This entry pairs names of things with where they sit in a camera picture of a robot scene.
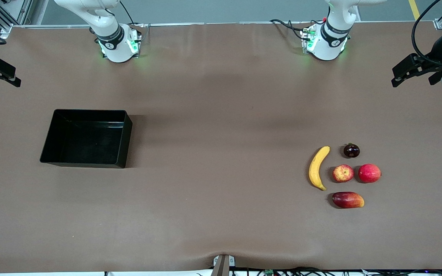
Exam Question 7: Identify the black plastic box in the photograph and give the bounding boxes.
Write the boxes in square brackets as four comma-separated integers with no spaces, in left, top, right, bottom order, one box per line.
[40,109,133,169]

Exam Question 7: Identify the red yellow streaked apple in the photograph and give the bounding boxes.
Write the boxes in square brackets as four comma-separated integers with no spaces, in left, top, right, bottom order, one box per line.
[332,164,355,183]

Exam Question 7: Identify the yellow banana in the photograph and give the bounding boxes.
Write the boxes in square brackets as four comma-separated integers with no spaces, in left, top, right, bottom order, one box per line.
[308,146,331,191]

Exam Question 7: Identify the plain pink red apple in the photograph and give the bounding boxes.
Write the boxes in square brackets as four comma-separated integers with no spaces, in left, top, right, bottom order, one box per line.
[358,164,382,184]

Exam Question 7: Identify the dark purple mangosteen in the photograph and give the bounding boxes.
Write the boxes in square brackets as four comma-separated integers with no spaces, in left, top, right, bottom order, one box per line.
[343,143,361,159]

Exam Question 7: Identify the red yellow mango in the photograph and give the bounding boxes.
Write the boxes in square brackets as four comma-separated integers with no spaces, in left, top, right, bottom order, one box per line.
[332,192,365,209]

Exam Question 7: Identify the brown table mat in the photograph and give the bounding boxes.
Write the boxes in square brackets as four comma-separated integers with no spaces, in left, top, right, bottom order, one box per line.
[0,21,442,273]

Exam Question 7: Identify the black right base cable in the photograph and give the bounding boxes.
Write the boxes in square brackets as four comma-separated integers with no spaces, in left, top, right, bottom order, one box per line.
[119,0,145,28]

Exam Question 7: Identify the black left base cables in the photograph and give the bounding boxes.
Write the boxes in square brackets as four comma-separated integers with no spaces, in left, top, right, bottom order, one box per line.
[270,18,307,41]

